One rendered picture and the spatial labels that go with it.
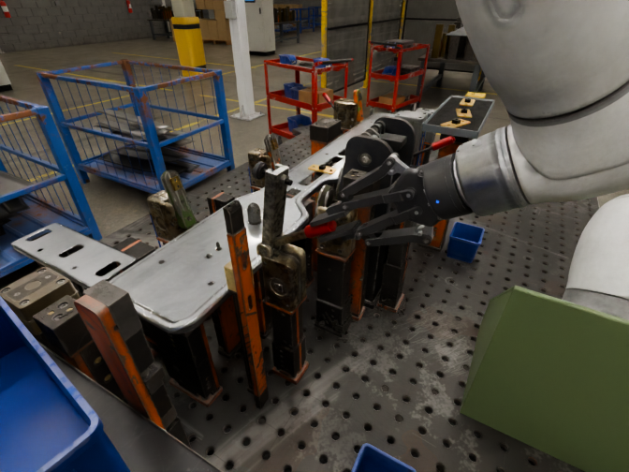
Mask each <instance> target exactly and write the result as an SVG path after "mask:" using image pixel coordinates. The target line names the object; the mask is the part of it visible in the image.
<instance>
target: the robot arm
mask: <svg viewBox="0 0 629 472"><path fill-rule="evenodd" d="M456 5H457V8H458V12H459V14H460V17H461V21H462V24H463V27H464V30H465V32H466V35H467V36H468V39H469V41H470V44H471V46H472V49H473V51H474V53H475V57H476V59H477V61H478V63H479V64H480V66H481V68H482V70H483V72H484V74H485V76H486V78H487V80H488V82H489V83H490V86H491V88H492V89H493V90H494V91H495V92H496V94H497V95H498V96H499V97H500V98H501V100H502V102H503V104H504V105H505V108H506V111H507V113H508V116H509V119H510V123H511V125H508V126H505V127H500V128H498V129H496V130H495V131H492V132H490V133H488V134H486V135H483V136H481V137H479V138H476V139H474V140H470V141H467V142H465V143H463V144H461V145H460V146H459V147H458V149H457V150H456V153H454V154H451V155H447V156H444V157H442V158H439V159H436V160H434V161H432V162H429V163H427V164H424V165H421V166H415V165H411V166H407V165H405V164H404V163H403V162H402V161H401V160H400V155H399V154H398V153H393V154H391V155H390V156H389V157H388V158H387V159H386V161H385V162H384V163H383V164H382V165H381V166H380V167H378V168H376V169H374V170H372V171H370V172H369V173H367V174H365V175H364V176H362V177H360V178H358V179H357V180H356V181H354V182H353V183H351V184H349V185H347V186H346V187H345V188H344V189H343V190H342V191H341V192H340V193H339V196H340V198H341V199H342V200H341V201H339V202H336V203H333V204H331V205H330V206H329V207H328V208H327V209H326V213H323V214H319V215H317V216H316V217H315V218H314V219H313V220H312V221H311V222H310V223H309V224H310V226H311V227H315V226H318V225H321V224H324V223H327V222H329V221H333V220H336V219H339V218H342V217H345V216H347V215H348V214H349V213H350V212H351V210H354V209H357V208H362V207H367V206H372V205H376V204H380V203H385V204H387V203H391V202H393V203H394V204H395V205H396V206H397V209H396V210H394V211H392V212H389V213H387V214H383V215H381V216H379V217H377V218H375V219H373V220H371V221H368V222H366V223H364V224H362V223H361V221H360V220H357V221H354V222H351V223H347V224H344V225H341V226H339V227H336V229H335V231H333V232H330V233H327V234H323V235H321V236H320V237H319V238H318V241H319V242H320V243H323V242H325V241H329V240H332V239H336V238H339V237H341V239H342V241H347V240H351V239H354V238H355V239H356V240H358V241H359V240H360V238H361V239H363V240H364V241H365V245H367V246H379V245H389V244H398V243H422V244H426V245H428V244H430V243H431V242H432V239H433V237H434V234H435V231H434V230H433V226H435V225H436V224H437V223H438V222H440V221H442V220H447V219H451V218H454V217H458V216H462V215H466V214H472V213H475V214H477V215H479V216H486V215H490V214H497V213H500V212H504V211H508V210H512V209H516V208H523V207H526V206H527V205H532V204H537V203H543V202H568V201H575V200H581V199H590V198H595V197H599V196H604V195H607V194H612V193H616V192H619V191H623V190H626V189H629V0H456ZM387 173H388V174H389V175H394V174H395V173H400V174H401V176H400V178H399V179H398V181H397V182H396V184H395V185H392V186H390V187H388V188H385V189H380V190H376V191H373V192H369V193H364V194H360V195H356V196H353V194H355V193H357V192H358V191H359V190H361V189H363V188H364V187H366V186H368V185H370V184H372V183H374V182H376V181H378V180H380V179H381V178H383V177H384V176H385V175H386V174H387ZM407 220H408V221H412V222H415V223H418V224H420V225H421V226H419V227H412V228H405V229H391V230H383V231H378V230H381V229H385V228H387V227H390V226H392V225H395V224H396V225H398V224H400V223H402V222H404V221H407ZM361 224H362V225H361ZM562 300H564V301H567V302H572V303H575V304H578V305H582V306H585V307H588V308H591V309H594V310H597V311H600V312H603V313H607V314H610V315H612V316H615V317H621V318H624V319H627V320H629V194H626V195H621V196H618V197H617V198H615V199H612V200H610V201H608V202H607V203H605V204H604V205H603V206H602V207H601V208H600V209H599V210H598V211H597V212H596V213H595V214H594V215H593V217H592V218H591V220H590V221H589V222H588V224H587V225H586V227H585V229H584V230H583V231H582V233H581V235H580V238H579V240H578V244H577V247H576V250H575V253H574V256H573V258H572V262H571V266H570V270H569V274H568V280H567V285H566V289H565V292H564V294H563V297H562Z"/></svg>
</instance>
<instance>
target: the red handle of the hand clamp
mask: <svg viewBox="0 0 629 472"><path fill-rule="evenodd" d="M336 227H337V224H336V222H335V221H334V220H333V221H329V222H327V223H324V224H321V225H318V226H315V227H311V226H310V225H309V226H306V227H305V229H300V230H297V231H294V232H291V233H288V234H286V235H283V236H280V237H276V238H274V242H273V248H275V247H278V246H281V245H284V244H287V243H293V242H295V241H298V240H302V239H305V238H309V239H311V238H313V237H317V236H320V235H323V234H327V233H330V232H333V231H335V229H336Z"/></svg>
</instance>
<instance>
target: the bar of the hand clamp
mask: <svg viewBox="0 0 629 472"><path fill-rule="evenodd" d="M288 171H289V167H287V166H283V165H280V164H276V165H275V170H272V169H268V167H267V164H266V163H265V162H262V161H259V162H258V163H256V165H255V167H254V170H253V174H254V176H255V178H257V179H259V180H260V179H262V178H264V177H265V188H264V206H263V224H262V243H266V244H268V245H269V246H270V247H271V249H272V253H273V242H274V238H276V237H280V236H283V227H284V217H285V199H286V190H287V186H288V185H289V186H291V185H292V183H293V181H292V180H290V179H289V176H288Z"/></svg>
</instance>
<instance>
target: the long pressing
mask: <svg viewBox="0 0 629 472"><path fill-rule="evenodd" d="M382 116H390V117H394V116H395V114H391V113H383V112H377V113H374V114H372V115H371V116H369V117H368V118H366V119H365V120H363V121H362V122H360V123H359V124H357V125H355V126H354V127H353V128H351V129H350V130H348V131H347V132H345V133H344V134H342V136H340V137H339V138H337V139H336V140H334V141H332V142H331V143H329V144H328V145H326V146H325V147H323V148H322V149H320V150H319V151H317V152H316V153H314V154H313V155H311V156H309V157H308V158H306V159H305V160H303V161H302V162H300V163H299V164H298V165H297V166H295V167H294V168H292V169H291V170H289V171H288V176H289V179H290V180H292V181H293V183H292V185H291V186H289V185H288V186H287V190H286V193H288V192H289V191H290V190H292V189H295V190H299V191H300V192H299V194H297V195H296V196H295V197H294V198H292V199H289V198H286V199H285V217H284V227H283V233H284V234H285V235H286V234H288V233H291V232H294V231H297V230H300V229H303V228H304V227H305V226H306V225H307V224H308V222H309V214H308V212H307V211H306V209H305V207H304V205H303V202H304V201H306V200H307V199H308V198H309V197H311V196H312V195H313V194H314V193H315V192H316V191H318V190H319V189H320V188H321V187H322V186H323V185H324V184H336V183H338V181H339V177H338V175H339V171H340V169H341V167H342V166H343V165H344V161H345V155H339V153H341V152H342V151H343V150H345V147H346V144H347V142H348V141H349V140H350V139H351V138H352V137H354V136H356V135H360V134H361V133H363V132H365V131H366V130H367V129H368V128H371V126H372V125H373V124H374V122H375V121H376V120H377V119H378V118H380V117H382ZM326 154H327V155H326ZM334 157H340V158H342V159H341V160H340V161H339V162H338V163H336V164H335V165H334V166H333V167H332V168H334V169H336V171H335V172H334V173H333V174H328V173H324V172H321V173H323V174H322V175H321V176H320V177H318V178H317V179H316V180H315V181H313V182H312V183H311V184H309V185H302V184H300V183H301V182H303V181H304V180H305V179H307V178H308V177H309V176H311V175H312V174H313V173H315V172H320V171H315V170H308V168H309V167H310V166H312V165H313V164H316V165H319V166H320V165H322V164H323V165H325V164H327V163H328V162H329V161H330V160H331V159H332V158H334ZM264 188H265V187H263V188H262V189H260V190H258V191H256V192H253V193H250V194H247V195H244V196H241V197H238V198H236V200H238V201H239V202H240V204H241V206H242V213H243V220H244V226H245V227H246V231H247V239H248V245H249V253H250V260H251V262H252V269H253V275H254V274H255V273H256V272H257V271H258V270H259V269H260V268H261V267H262V261H261V256H260V255H258V254H257V252H256V247H257V245H258V244H260V243H261V242H262V224H263V206H264ZM234 200H235V199H234ZM234 200H232V201H234ZM232 201H231V202H232ZM231 202H230V203H231ZM252 202H255V203H257V204H258V205H259V207H260V210H261V218H262V222H261V223H260V224H257V225H251V224H249V223H248V216H247V207H248V205H249V204H250V203H252ZM227 205H228V204H227ZM227 205H225V206H224V207H226V206H227ZM224 207H222V208H221V209H219V210H218V211H216V212H215V213H213V214H211V215H209V216H208V217H206V218H205V219H203V220H202V221H200V222H199V223H197V224H196V225H194V226H193V227H192V228H190V229H188V230H187V231H185V232H184V233H182V234H181V235H179V236H177V237H176V238H174V239H173V240H171V241H170V242H168V243H166V244H165V245H163V246H161V247H160V248H158V249H157V250H155V251H154V252H152V254H150V255H149V256H147V257H145V258H143V259H142V260H140V261H139V262H137V263H136V264H134V265H133V266H131V267H129V268H128V269H126V270H125V271H123V272H122V273H120V274H118V275H117V276H115V277H113V278H112V279H111V280H109V282H110V283H112V284H113V285H115V286H117V287H119V288H122V289H124V290H126V291H128V292H129V295H130V297H131V300H132V302H133V304H134V306H135V308H136V311H137V313H138V316H139V318H141V319H143V320H145V321H147V322H149V323H150V324H152V325H154V326H155V327H157V328H159V329H160V330H162V331H164V332H168V333H172V334H180V333H186V332H190V331H192V330H194V329H195V328H197V327H198V326H199V325H201V324H202V323H203V322H204V321H205V320H206V319H207V318H208V317H209V316H210V315H211V314H212V313H213V312H214V311H216V310H217V309H218V308H219V307H220V306H221V305H222V304H223V303H224V302H225V301H226V300H227V299H228V298H229V297H230V296H231V295H232V293H230V292H228V288H227V280H226V274H225V269H224V266H225V265H226V264H228V263H229V262H230V261H231V258H230V253H229V247H228V241H227V234H228V233H227V228H226V222H225V217H224V211H223V208H224ZM217 242H218V243H220V247H221V248H222V249H221V250H219V251H217V250H216V243H217ZM207 254H210V255H211V256H212V257H211V258H206V257H207ZM160 261H164V263H159V262H160ZM210 282H213V284H212V285H208V284H209V283H210Z"/></svg>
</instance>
